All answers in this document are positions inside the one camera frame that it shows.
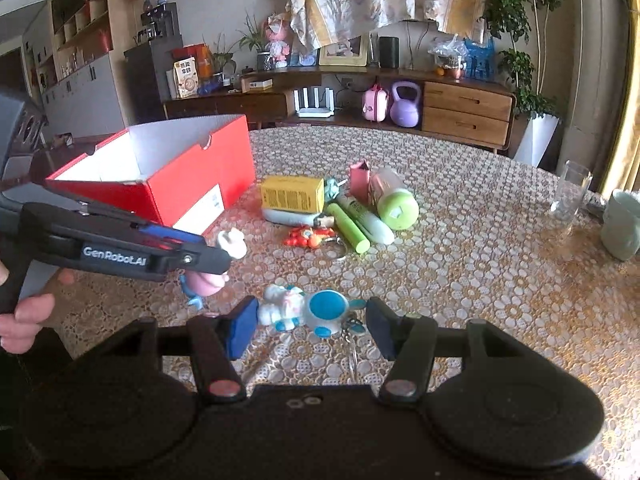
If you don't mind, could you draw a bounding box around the black cabinet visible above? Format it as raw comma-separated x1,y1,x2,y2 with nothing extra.
123,34,185,124

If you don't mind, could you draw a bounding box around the small teal figurine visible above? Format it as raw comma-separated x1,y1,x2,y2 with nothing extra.
324,177,349,202

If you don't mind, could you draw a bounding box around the orange box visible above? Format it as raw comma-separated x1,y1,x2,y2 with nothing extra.
197,43,216,79

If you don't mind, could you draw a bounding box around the clear bottle with green cap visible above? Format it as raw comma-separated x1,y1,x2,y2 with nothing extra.
372,167,420,231

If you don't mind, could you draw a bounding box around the black speaker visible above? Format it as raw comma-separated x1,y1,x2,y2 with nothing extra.
378,35,400,69

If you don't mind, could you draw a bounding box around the pale green mug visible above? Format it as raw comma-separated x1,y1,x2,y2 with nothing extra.
600,188,640,262

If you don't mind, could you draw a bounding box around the wall shelf unit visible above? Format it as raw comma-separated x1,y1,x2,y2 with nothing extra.
22,0,126,136

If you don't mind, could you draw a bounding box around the red cardboard shoe box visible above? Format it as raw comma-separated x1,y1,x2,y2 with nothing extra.
45,115,257,229

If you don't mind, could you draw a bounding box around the wooden tv cabinet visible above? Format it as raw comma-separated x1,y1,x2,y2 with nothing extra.
163,66,517,156

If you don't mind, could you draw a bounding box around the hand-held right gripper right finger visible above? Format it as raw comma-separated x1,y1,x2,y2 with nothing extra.
366,298,523,405

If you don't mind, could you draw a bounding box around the white router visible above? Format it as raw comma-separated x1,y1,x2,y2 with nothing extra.
293,87,337,119

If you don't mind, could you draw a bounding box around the pink doll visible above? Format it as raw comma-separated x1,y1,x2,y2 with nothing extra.
264,12,292,69

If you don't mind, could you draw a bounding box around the pink toy case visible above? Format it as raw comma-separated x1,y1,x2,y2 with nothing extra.
361,83,390,123

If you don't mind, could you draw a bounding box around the cream picture frame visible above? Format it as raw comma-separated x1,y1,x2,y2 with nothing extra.
318,34,370,67

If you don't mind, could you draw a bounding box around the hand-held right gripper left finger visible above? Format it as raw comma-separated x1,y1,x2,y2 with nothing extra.
97,296,261,405

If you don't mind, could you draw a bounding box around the blue white astronaut keychain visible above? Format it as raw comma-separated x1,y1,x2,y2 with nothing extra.
257,283,369,340

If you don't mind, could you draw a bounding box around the yellow curtain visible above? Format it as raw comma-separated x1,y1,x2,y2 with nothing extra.
598,5,640,197

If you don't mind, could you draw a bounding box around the orange toy keychain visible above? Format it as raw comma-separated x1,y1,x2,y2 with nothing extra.
283,226,352,261

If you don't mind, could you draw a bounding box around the potted green plant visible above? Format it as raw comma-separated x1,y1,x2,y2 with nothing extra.
237,9,274,72

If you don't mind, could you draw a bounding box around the beige lace tablecloth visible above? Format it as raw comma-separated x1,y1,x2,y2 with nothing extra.
47,126,640,480

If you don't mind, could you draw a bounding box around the black coffee machine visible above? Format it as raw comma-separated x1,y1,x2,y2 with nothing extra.
140,2,180,41

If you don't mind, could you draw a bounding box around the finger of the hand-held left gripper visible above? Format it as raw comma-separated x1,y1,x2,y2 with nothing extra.
45,179,207,249
167,244,234,282

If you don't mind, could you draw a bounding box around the clear plastic bag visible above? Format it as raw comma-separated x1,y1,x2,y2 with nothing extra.
428,34,469,69

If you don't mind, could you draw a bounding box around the clear drinking glass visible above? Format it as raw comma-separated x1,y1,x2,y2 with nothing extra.
549,159,594,227

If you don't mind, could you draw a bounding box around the pink white rabbit toy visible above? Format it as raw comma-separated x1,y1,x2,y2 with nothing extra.
181,227,247,309

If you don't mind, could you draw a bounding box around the small yellow box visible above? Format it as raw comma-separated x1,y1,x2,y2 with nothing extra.
260,175,326,214

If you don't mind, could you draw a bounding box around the tall leafy plant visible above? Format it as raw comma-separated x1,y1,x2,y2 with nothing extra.
482,0,571,119

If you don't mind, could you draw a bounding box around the person's left hand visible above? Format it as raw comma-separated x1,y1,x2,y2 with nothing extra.
0,264,77,357

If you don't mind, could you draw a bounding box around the beige snack box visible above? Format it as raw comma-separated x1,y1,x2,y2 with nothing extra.
173,59,201,100

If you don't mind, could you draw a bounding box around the purple kettlebell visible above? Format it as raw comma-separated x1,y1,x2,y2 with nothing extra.
389,81,423,128

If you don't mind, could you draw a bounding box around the small potted grass plant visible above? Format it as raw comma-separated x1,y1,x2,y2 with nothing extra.
207,34,237,86

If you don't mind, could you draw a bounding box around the white planter pot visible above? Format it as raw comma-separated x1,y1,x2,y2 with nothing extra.
513,112,560,169

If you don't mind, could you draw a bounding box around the green highlighter pen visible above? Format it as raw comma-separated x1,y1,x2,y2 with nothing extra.
326,202,372,255

